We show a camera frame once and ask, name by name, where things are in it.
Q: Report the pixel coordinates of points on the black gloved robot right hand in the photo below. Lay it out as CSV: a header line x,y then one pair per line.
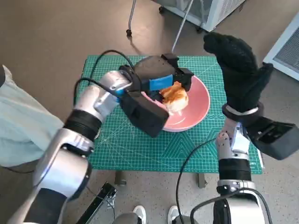
x,y
240,74

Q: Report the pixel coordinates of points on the bare black robot left hand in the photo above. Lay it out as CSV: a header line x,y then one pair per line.
x,y
156,67

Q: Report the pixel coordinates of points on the long orange striped toy bread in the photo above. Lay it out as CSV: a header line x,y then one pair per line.
x,y
177,98

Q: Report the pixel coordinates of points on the pink bowl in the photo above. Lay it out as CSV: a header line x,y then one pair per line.
x,y
198,105

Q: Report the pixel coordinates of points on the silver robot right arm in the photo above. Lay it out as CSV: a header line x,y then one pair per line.
x,y
233,170

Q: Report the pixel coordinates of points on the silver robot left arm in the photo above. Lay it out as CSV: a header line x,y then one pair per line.
x,y
93,98

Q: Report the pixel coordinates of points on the slanted grey metal tube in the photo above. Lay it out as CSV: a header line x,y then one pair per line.
x,y
182,25

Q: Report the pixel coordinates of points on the white framed vent panel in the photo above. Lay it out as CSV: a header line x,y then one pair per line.
x,y
287,51

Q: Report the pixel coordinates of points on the grey metal leg with caster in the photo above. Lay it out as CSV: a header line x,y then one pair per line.
x,y
130,14

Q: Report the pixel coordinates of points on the white appliance cabinet on casters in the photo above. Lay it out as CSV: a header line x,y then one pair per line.
x,y
222,14

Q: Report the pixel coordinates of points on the green cutting mat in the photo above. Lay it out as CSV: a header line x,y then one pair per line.
x,y
140,154

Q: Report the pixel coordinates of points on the brown table leg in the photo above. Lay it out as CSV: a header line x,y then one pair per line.
x,y
202,180
120,178

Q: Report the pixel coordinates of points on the black stand bar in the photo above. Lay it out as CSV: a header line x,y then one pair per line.
x,y
100,198

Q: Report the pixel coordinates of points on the white robot left foot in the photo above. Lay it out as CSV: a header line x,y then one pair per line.
x,y
139,213

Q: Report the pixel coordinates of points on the white robot foot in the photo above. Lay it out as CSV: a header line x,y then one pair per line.
x,y
174,213
139,213

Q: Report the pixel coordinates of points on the white robot right foot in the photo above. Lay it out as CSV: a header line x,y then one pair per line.
x,y
174,213

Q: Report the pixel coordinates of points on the grey robot left leg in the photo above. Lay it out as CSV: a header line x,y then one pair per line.
x,y
126,219

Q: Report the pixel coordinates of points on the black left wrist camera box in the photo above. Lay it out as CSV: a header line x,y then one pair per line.
x,y
144,114

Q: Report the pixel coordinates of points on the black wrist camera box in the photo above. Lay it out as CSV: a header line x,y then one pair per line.
x,y
144,114
275,140

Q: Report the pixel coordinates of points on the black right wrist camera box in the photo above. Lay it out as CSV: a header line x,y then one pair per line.
x,y
275,140

